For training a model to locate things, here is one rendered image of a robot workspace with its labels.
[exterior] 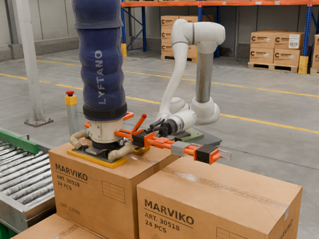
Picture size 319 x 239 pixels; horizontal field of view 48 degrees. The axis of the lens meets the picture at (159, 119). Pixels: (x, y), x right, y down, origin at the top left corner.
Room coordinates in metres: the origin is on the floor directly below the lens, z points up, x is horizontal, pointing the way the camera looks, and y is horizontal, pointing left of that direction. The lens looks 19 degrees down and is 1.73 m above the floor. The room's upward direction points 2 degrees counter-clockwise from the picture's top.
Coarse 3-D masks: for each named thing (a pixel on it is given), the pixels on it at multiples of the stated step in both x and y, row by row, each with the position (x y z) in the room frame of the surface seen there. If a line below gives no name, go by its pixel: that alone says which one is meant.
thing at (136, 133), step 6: (138, 132) 1.64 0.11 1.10; (144, 132) 1.65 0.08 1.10; (132, 138) 1.60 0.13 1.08; (138, 138) 1.57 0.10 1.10; (144, 138) 1.56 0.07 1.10; (150, 138) 1.59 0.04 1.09; (132, 144) 1.59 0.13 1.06; (138, 144) 1.57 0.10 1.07; (144, 144) 1.56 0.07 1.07; (150, 144) 1.59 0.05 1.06
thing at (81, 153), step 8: (72, 152) 1.72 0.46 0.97; (80, 152) 1.71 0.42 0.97; (88, 152) 1.70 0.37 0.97; (104, 152) 1.64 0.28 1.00; (88, 160) 1.65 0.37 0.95; (96, 160) 1.62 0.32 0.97; (104, 160) 1.60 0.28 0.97; (112, 160) 1.60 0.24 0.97; (120, 160) 1.60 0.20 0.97; (112, 168) 1.55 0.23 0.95
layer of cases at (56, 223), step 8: (56, 216) 1.77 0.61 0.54; (40, 224) 1.70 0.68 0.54; (48, 224) 1.70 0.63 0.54; (56, 224) 1.70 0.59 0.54; (64, 224) 1.69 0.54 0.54; (72, 224) 1.69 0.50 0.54; (24, 232) 1.63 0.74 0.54; (32, 232) 1.63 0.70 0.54; (40, 232) 1.63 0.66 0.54; (48, 232) 1.62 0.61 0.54; (56, 232) 1.62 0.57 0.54; (64, 232) 1.62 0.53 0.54; (72, 232) 1.62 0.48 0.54; (80, 232) 1.62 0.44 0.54; (88, 232) 1.62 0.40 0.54
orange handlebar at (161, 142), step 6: (132, 114) 1.98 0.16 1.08; (84, 126) 1.83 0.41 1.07; (114, 132) 1.69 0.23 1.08; (120, 132) 1.68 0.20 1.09; (156, 138) 1.58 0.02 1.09; (162, 138) 1.56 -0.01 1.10; (168, 138) 1.56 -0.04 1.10; (156, 144) 1.53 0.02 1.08; (162, 144) 1.51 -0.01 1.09; (168, 144) 1.50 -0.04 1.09; (186, 150) 1.43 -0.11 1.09; (192, 150) 1.42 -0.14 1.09; (216, 156) 1.36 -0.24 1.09
